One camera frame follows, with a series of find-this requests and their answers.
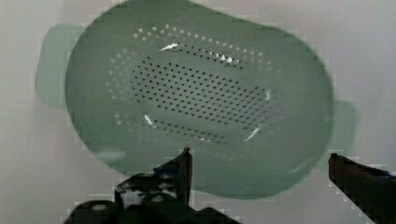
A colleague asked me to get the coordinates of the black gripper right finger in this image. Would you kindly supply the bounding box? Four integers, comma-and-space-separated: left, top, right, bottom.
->
328, 153, 396, 224

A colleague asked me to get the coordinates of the green plastic strainer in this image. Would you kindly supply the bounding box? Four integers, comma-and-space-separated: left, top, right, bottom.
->
35, 0, 344, 200

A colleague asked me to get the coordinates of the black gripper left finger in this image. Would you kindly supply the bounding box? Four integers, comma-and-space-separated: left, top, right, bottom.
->
64, 147, 241, 224

